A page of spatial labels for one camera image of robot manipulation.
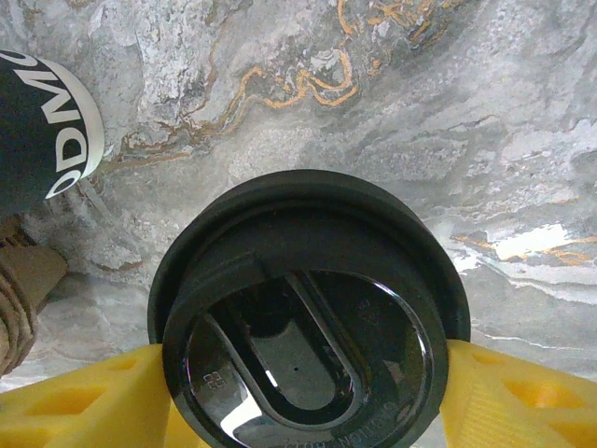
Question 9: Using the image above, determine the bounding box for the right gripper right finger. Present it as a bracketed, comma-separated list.
[440, 338, 597, 448]

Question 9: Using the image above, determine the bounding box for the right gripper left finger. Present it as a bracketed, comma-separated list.
[0, 343, 206, 448]

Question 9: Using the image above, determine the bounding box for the black plastic cup lid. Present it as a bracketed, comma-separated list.
[147, 170, 472, 448]

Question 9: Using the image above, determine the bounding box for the black paper coffee cup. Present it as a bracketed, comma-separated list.
[0, 49, 104, 220]

